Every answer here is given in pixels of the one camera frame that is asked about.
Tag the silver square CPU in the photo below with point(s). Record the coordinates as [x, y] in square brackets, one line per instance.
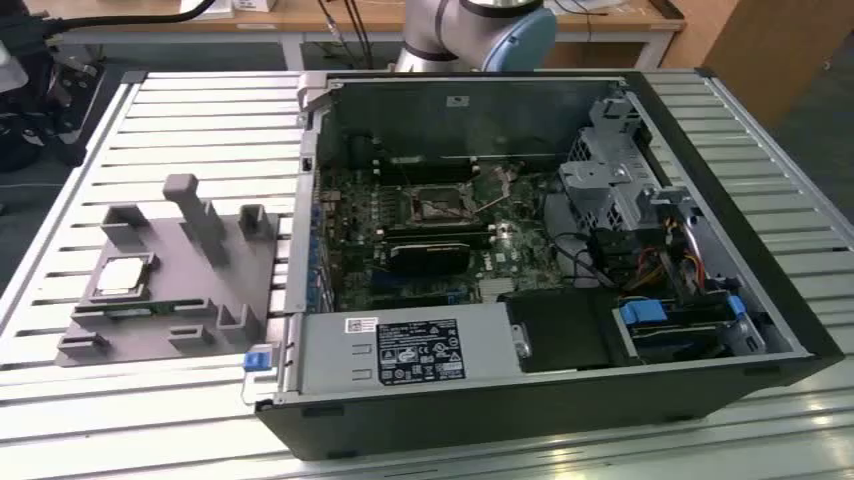
[121, 276]

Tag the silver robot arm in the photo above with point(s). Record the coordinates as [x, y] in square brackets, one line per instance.
[434, 30]

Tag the black RAM slot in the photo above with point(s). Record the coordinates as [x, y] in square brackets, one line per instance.
[427, 179]
[434, 231]
[427, 169]

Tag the CPU socket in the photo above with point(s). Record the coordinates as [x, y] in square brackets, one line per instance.
[436, 210]

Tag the grey parts rack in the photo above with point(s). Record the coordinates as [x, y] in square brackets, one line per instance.
[173, 280]

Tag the green RAM stick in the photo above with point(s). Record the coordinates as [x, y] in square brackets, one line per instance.
[160, 306]

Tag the blue case latch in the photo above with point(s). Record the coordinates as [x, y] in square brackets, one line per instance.
[256, 361]

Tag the black graphics card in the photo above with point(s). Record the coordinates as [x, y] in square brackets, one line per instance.
[427, 260]

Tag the silver power supply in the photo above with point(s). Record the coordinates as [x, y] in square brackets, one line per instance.
[334, 350]

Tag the green motherboard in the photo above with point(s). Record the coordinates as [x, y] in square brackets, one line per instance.
[520, 250]

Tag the small silver heatsink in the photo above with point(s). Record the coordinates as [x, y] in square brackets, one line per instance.
[498, 289]

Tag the silver metal drive cage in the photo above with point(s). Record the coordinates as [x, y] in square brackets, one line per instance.
[587, 190]

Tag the wooden desk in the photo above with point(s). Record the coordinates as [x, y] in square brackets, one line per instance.
[600, 25]

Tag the black air shroud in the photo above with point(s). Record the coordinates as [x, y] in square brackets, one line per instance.
[567, 330]

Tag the black open PC case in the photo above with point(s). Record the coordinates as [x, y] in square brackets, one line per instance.
[467, 425]

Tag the hard disk in blue carrier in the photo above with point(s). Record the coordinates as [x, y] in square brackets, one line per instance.
[643, 312]

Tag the wooden cabinet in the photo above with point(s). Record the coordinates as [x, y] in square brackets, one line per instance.
[767, 50]

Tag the blue plastic clip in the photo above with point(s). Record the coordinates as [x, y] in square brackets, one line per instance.
[735, 306]

